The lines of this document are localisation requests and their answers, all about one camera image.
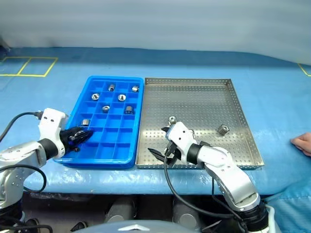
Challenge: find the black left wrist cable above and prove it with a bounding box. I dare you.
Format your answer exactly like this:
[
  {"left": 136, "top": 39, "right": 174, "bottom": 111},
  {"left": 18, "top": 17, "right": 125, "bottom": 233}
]
[{"left": 0, "top": 111, "right": 44, "bottom": 144}]

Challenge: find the blue table cover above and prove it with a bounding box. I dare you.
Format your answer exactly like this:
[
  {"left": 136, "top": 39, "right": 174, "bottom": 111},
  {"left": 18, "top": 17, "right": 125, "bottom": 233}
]
[{"left": 0, "top": 47, "right": 311, "bottom": 233}]

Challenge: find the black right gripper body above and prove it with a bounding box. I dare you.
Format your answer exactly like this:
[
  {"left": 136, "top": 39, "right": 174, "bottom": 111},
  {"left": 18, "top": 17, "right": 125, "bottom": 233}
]
[{"left": 164, "top": 142, "right": 182, "bottom": 168}]

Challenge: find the grey rounded cylinder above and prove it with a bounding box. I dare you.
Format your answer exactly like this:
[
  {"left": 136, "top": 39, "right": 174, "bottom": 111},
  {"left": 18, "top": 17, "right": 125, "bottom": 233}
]
[
  {"left": 104, "top": 198, "right": 137, "bottom": 224},
  {"left": 172, "top": 198, "right": 198, "bottom": 230}
]

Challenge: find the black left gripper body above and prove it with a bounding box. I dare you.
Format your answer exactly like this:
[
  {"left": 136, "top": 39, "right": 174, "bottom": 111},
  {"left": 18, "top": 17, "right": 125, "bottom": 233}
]
[{"left": 59, "top": 129, "right": 81, "bottom": 153}]

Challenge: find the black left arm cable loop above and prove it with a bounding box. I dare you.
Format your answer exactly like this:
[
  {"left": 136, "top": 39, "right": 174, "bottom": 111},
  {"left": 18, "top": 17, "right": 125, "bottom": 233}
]
[{"left": 0, "top": 164, "right": 48, "bottom": 194}]

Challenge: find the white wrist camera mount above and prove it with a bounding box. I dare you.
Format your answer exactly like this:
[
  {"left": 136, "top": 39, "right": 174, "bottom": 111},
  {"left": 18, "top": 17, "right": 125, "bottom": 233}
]
[
  {"left": 38, "top": 108, "right": 70, "bottom": 156},
  {"left": 166, "top": 121, "right": 198, "bottom": 159}
]

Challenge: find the grey robot torso shell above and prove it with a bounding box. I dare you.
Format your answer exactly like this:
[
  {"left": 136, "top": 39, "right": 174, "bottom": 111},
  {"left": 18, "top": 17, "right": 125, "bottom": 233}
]
[{"left": 84, "top": 219, "right": 191, "bottom": 233}]

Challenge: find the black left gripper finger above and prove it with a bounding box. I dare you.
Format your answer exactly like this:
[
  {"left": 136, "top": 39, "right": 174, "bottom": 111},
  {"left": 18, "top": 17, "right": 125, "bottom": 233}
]
[
  {"left": 70, "top": 133, "right": 93, "bottom": 147},
  {"left": 69, "top": 128, "right": 94, "bottom": 136}
]

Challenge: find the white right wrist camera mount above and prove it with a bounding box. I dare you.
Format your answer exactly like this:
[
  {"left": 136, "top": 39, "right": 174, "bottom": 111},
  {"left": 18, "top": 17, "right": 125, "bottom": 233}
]
[{"left": 166, "top": 121, "right": 198, "bottom": 159}]

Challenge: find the perforated steel tray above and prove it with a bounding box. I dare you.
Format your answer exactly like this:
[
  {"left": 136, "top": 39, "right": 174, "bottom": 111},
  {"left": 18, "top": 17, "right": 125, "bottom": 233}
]
[{"left": 135, "top": 77, "right": 266, "bottom": 170}]

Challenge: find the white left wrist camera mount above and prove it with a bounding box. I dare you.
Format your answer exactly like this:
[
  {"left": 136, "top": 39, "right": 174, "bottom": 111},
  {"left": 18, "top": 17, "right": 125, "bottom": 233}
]
[{"left": 38, "top": 108, "right": 70, "bottom": 156}]

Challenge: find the bare person hand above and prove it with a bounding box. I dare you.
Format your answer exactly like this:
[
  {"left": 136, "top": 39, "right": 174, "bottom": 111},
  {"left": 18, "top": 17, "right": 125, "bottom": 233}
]
[{"left": 290, "top": 132, "right": 311, "bottom": 157}]

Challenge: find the blue compartment plastic tray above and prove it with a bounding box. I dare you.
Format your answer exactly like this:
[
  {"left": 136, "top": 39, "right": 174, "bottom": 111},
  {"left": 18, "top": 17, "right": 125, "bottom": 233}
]
[{"left": 53, "top": 75, "right": 144, "bottom": 170}]

